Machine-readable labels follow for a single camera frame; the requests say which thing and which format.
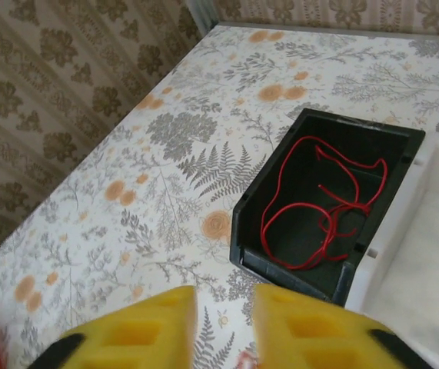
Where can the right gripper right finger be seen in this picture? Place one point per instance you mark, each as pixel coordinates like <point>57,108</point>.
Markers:
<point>319,338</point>

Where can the white plastic bin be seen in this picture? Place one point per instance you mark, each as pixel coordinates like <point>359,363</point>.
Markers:
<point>426,250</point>

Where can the floral table cover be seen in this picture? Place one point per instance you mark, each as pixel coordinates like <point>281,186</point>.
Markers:
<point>127,173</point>

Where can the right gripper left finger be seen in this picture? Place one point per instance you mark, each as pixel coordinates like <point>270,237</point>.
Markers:
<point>134,338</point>

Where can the black plastic bin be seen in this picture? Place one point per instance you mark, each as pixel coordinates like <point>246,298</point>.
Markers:
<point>296,234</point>

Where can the aluminium frame post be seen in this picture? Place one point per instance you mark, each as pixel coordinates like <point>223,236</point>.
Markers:
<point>203,13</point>

